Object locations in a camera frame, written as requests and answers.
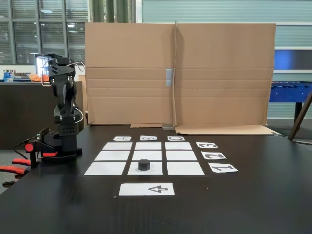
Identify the black octagonal token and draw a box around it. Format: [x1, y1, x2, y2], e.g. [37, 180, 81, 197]
[138, 158, 151, 171]

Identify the white paper grid square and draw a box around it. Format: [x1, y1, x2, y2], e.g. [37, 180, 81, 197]
[166, 150, 197, 161]
[102, 142, 133, 150]
[84, 162, 127, 176]
[135, 142, 162, 150]
[94, 151, 131, 161]
[127, 161, 163, 176]
[133, 150, 162, 161]
[167, 161, 205, 176]
[165, 142, 193, 150]

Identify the black lit mini fridge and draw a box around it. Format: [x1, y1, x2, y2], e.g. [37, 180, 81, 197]
[35, 55, 51, 81]

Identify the bowl of orange snacks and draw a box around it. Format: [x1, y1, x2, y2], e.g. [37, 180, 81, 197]
[26, 74, 51, 82]

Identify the dark brown counter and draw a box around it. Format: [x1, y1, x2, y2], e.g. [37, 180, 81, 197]
[0, 81, 82, 150]

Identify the blue box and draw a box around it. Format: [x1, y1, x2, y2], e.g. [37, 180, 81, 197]
[2, 69, 15, 83]

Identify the red and black clamp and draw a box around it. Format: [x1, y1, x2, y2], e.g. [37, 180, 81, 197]
[24, 139, 59, 169]

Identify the white arrow paper sheet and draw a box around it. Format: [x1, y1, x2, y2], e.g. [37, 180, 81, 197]
[118, 183, 176, 196]

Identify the paper sheet number 3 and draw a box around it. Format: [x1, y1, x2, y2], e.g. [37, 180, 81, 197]
[196, 142, 218, 149]

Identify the large brown cardboard sheet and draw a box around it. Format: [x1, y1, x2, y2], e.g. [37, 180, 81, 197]
[78, 20, 278, 136]

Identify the paper sheet number 2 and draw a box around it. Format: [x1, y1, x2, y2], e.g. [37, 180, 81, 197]
[201, 152, 227, 160]

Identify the paper sheet number 1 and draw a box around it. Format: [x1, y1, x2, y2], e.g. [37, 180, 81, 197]
[208, 164, 239, 174]

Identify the blue foosball table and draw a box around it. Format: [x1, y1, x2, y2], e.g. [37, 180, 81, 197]
[269, 81, 312, 125]

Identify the dark wooden stand leg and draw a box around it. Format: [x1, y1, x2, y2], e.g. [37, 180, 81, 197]
[288, 92, 312, 141]

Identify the black power cable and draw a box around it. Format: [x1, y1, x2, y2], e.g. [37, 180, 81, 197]
[13, 138, 34, 156]

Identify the red clamp handle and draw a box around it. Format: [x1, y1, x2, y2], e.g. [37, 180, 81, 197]
[11, 158, 32, 166]
[0, 165, 26, 176]

